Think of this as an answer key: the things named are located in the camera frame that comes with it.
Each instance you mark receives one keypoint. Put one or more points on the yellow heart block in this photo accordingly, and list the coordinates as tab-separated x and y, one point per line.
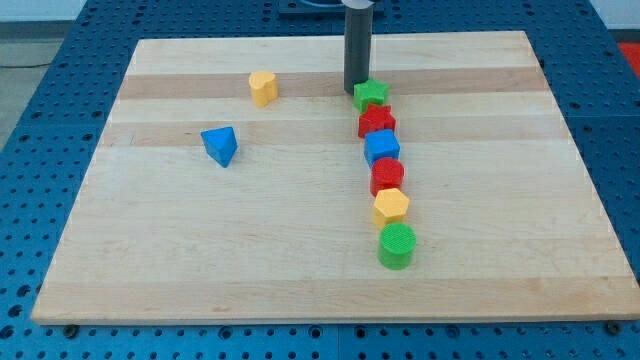
263	87

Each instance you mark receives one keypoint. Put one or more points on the red cylinder block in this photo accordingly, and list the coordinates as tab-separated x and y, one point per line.
386	173

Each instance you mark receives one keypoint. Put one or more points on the blue cube block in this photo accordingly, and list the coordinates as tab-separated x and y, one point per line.
380	144

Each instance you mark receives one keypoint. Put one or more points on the yellow hexagon block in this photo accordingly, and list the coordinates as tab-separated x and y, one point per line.
390	206

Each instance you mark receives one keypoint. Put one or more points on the red star block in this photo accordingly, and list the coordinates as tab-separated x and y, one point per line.
376	118

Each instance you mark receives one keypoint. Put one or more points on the light wooden board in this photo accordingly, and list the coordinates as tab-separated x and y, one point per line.
509	226

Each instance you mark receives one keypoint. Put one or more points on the green cylinder block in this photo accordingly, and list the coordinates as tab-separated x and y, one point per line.
397	242

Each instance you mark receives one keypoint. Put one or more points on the green star block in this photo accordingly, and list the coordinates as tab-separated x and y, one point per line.
369	92

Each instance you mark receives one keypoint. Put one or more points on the blue triangle block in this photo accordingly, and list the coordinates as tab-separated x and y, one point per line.
220	144

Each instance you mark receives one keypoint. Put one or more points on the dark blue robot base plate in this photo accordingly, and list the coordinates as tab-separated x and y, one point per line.
310	9

